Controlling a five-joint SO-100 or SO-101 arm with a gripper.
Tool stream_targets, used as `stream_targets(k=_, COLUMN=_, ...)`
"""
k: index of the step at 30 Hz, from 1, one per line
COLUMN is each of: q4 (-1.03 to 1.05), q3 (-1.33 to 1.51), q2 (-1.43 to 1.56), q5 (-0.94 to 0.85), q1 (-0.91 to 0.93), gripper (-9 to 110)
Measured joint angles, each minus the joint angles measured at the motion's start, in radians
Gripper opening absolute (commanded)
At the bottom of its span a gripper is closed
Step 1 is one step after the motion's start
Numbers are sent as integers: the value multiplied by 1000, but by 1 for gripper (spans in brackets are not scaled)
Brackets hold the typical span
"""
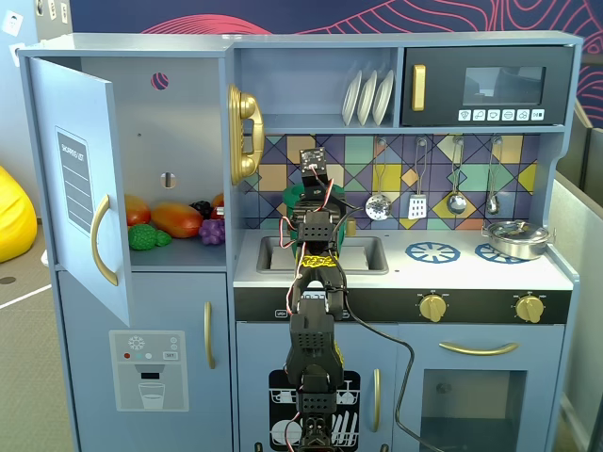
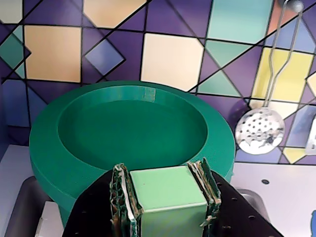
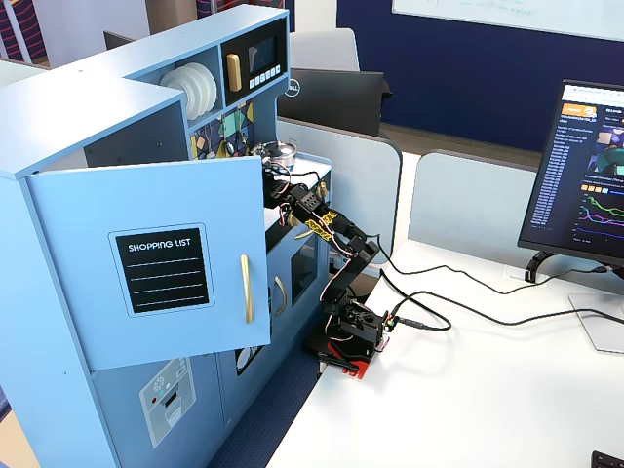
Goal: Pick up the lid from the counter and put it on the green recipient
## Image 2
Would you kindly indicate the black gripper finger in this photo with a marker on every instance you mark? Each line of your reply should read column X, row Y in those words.
column 232, row 207
column 98, row 205

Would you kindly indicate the light green cube lid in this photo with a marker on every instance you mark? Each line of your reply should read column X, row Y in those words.
column 170, row 197

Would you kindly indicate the green round recipient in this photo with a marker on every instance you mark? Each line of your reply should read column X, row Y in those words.
column 133, row 130

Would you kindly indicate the metal slotted skimmer spoon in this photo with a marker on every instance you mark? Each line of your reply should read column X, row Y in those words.
column 261, row 130

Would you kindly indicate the metal toy sink basin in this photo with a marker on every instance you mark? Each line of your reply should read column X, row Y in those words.
column 254, row 202

